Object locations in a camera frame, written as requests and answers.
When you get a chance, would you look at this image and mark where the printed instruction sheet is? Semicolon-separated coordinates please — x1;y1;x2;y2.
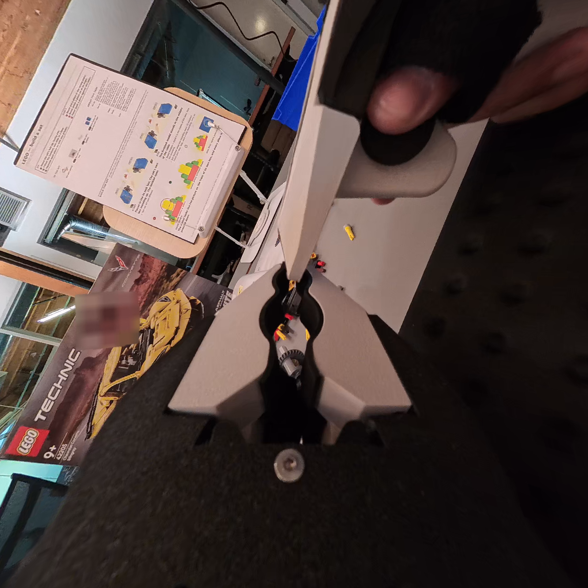
14;53;246;245

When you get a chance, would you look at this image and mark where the toy car set box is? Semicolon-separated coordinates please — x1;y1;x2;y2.
0;243;239;467

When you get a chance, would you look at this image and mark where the person's right hand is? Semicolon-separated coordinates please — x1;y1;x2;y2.
367;27;588;135

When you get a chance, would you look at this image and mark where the wooden pillar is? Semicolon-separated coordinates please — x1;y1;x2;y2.
0;0;72;134

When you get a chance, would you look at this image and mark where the wall air vent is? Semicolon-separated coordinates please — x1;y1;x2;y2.
0;188;30;230

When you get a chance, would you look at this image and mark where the blue plastic bin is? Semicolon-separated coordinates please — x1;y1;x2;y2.
271;5;329;131

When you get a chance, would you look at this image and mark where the black dimpled mat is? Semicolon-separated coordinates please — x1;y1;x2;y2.
400;96;588;588

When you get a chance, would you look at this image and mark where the silver flexible duct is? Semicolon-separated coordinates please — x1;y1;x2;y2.
60;216;125;242

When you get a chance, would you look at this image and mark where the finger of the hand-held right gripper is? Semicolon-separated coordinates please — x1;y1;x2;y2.
277;0;360;280

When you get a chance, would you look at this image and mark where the building instruction booklet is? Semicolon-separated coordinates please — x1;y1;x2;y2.
227;269;281;304

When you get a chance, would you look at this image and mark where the black toy gear assembly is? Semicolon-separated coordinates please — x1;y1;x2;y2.
274;280;313;386

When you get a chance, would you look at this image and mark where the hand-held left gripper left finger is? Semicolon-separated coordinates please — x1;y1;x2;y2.
166;263;289;443

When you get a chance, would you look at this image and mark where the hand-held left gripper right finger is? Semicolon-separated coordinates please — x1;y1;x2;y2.
294;262;413;446

